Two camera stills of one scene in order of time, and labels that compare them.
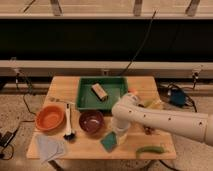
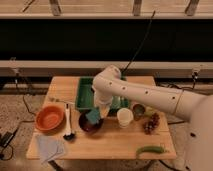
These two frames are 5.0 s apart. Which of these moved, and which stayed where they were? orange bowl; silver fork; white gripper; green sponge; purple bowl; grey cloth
Moved: white gripper; green sponge
Stayed: silver fork; orange bowl; grey cloth; purple bowl
